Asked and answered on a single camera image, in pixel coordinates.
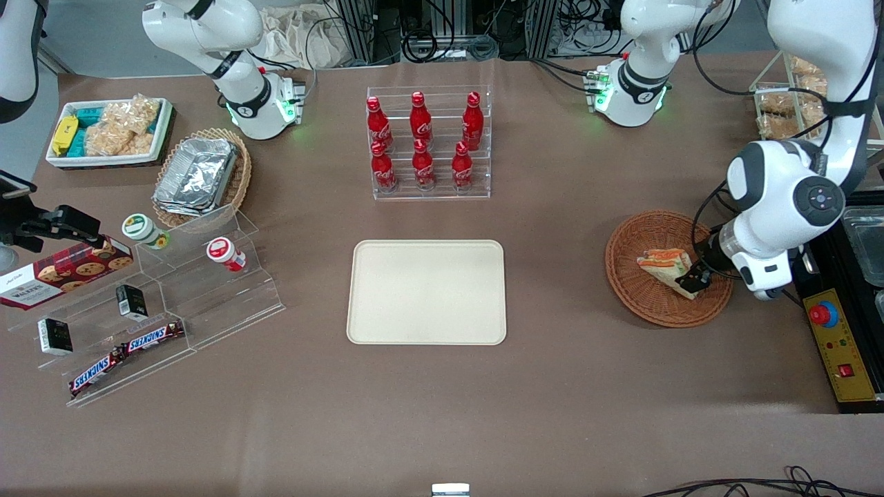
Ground clear bag of rice crackers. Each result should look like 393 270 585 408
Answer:
102 94 162 137
84 123 155 158

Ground bag of fried snacks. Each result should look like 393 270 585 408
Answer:
789 57 828 95
756 91 826 141

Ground beige rectangular serving tray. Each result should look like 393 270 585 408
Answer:
346 239 508 346

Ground clear plastic container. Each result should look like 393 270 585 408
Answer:
842 206 884 292

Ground red tartan cookie box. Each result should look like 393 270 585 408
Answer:
0 236 135 311

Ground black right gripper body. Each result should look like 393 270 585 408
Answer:
0 199 46 253

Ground plastic-wrapped triangle sandwich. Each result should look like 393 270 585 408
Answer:
636 248 700 300

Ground aluminium frame post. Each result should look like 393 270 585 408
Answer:
334 0 403 68
526 0 561 61

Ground clear box with pastries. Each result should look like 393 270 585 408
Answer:
749 50 884 149

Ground clear acrylic bottle rack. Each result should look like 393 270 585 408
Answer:
366 85 492 202

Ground white rectangular snack bin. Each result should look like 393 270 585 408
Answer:
45 97 174 169

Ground oval light wicker basket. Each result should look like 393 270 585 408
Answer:
151 127 253 229

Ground red-lidded white jar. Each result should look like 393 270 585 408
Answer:
206 236 247 273

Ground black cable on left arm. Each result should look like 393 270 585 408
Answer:
691 0 874 142

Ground red cola bottle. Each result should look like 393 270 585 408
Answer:
370 141 398 193
410 91 434 147
451 141 475 191
365 96 395 154
461 91 485 150
412 139 436 191

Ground stack of foil containers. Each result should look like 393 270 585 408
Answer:
152 137 239 217

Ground small black white box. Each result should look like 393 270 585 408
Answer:
115 283 148 321
37 317 74 357

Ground round brown wicker basket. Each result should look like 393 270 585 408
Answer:
605 210 734 329

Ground crumpled beige cloth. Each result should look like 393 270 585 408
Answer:
257 6 354 70

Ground yellow snack packet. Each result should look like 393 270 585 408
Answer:
51 115 79 157

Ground teal snack packet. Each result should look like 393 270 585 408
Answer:
69 106 106 158

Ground snickers chocolate bar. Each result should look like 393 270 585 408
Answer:
68 344 130 399
120 319 186 355

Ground black cables to arm base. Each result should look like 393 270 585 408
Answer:
530 57 626 95

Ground yellow emergency stop control box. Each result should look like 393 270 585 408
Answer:
804 288 878 404

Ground black cables at table edge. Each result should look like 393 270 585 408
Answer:
641 465 884 497

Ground green-lidded white jar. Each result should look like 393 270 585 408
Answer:
122 213 171 251

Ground clear acrylic stepped shelf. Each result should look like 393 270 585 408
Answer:
6 203 286 409

